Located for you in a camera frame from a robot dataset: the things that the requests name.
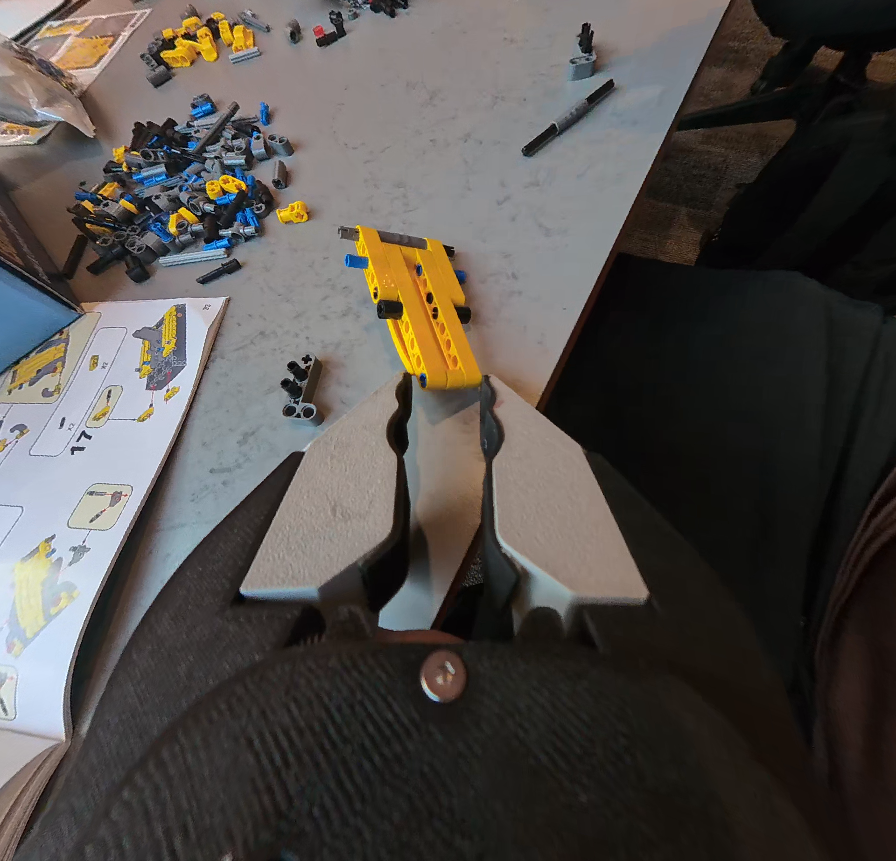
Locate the black grey axle rod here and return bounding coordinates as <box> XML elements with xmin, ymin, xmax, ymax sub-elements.
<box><xmin>521</xmin><ymin>79</ymin><xmax>617</xmax><ymax>158</ymax></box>

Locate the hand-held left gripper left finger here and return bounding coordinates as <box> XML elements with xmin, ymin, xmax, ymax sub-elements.
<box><xmin>238</xmin><ymin>373</ymin><xmax>415</xmax><ymax>613</ymax></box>

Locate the yellow beam assembly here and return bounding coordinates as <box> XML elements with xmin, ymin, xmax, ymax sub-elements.
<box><xmin>338</xmin><ymin>224</ymin><xmax>484</xmax><ymax>392</ymax></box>

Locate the light grey ribbed axle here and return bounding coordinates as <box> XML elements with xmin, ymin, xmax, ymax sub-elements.
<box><xmin>160</xmin><ymin>245</ymin><xmax>231</xmax><ymax>267</ymax></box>

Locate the dark grey angled beam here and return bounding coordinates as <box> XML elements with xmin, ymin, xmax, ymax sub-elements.
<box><xmin>281</xmin><ymin>354</ymin><xmax>326</xmax><ymax>427</ymax></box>

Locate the light grey angled beam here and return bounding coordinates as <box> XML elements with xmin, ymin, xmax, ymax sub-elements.
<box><xmin>567</xmin><ymin>23</ymin><xmax>599</xmax><ymax>82</ymax></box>

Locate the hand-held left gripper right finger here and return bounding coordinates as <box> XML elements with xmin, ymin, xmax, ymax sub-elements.
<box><xmin>478</xmin><ymin>373</ymin><xmax>652</xmax><ymax>620</ymax></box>

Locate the black mesh chair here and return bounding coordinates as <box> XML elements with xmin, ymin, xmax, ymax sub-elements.
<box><xmin>748</xmin><ymin>0</ymin><xmax>896</xmax><ymax>133</ymax></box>

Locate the building instruction booklet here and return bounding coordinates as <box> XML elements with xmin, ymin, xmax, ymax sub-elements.
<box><xmin>0</xmin><ymin>296</ymin><xmax>230</xmax><ymax>827</ymax></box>

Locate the grey desk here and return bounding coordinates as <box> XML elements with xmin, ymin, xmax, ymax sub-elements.
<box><xmin>0</xmin><ymin>0</ymin><xmax>750</xmax><ymax>743</ymax></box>

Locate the pile of mixed building pieces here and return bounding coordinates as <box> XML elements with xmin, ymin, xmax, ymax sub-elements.
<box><xmin>62</xmin><ymin>93</ymin><xmax>295</xmax><ymax>285</ymax></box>

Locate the crumpled clear plastic bag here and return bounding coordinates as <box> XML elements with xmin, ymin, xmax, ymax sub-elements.
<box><xmin>0</xmin><ymin>35</ymin><xmax>97</xmax><ymax>141</ymax></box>

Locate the small yellow picture leaflet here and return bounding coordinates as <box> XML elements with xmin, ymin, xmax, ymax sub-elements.
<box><xmin>28</xmin><ymin>9</ymin><xmax>153</xmax><ymax>97</ymax></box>

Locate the cluster of yellow black parts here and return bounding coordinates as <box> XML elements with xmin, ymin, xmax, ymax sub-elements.
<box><xmin>140</xmin><ymin>7</ymin><xmax>266</xmax><ymax>89</ymax></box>

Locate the blue kit box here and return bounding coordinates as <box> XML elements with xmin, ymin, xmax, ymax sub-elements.
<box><xmin>0</xmin><ymin>175</ymin><xmax>84</xmax><ymax>375</ymax></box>

